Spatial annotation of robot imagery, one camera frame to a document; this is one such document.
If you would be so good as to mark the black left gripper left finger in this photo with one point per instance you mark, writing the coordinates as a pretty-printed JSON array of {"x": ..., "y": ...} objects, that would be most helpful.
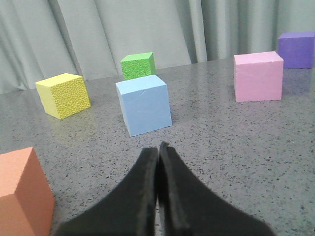
[{"x": 129, "y": 210}]

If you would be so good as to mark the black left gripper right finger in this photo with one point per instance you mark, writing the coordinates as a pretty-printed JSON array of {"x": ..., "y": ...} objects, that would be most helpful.
[{"x": 189, "y": 208}]

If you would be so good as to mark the light blue foam cube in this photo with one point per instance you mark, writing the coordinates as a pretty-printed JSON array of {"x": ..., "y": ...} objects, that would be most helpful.
[{"x": 144, "y": 103}]

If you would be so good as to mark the orange foam cube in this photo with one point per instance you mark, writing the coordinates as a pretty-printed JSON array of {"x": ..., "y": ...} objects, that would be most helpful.
[{"x": 26, "y": 200}]

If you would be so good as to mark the yellow foam cube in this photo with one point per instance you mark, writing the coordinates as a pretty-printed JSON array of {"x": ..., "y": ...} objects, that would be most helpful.
[{"x": 63, "y": 95}]

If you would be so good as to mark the green foam cube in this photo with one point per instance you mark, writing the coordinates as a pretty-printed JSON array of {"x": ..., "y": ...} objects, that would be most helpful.
[{"x": 138, "y": 65}]

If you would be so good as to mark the pink foam cube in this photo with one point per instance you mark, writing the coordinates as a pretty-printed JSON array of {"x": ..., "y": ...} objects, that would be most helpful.
[{"x": 258, "y": 76}]

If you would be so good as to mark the grey-green curtain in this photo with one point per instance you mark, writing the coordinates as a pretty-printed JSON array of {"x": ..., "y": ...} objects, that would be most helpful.
[{"x": 43, "y": 38}]

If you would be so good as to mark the purple foam cube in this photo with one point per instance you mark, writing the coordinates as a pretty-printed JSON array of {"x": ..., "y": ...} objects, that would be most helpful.
[{"x": 297, "y": 49}]

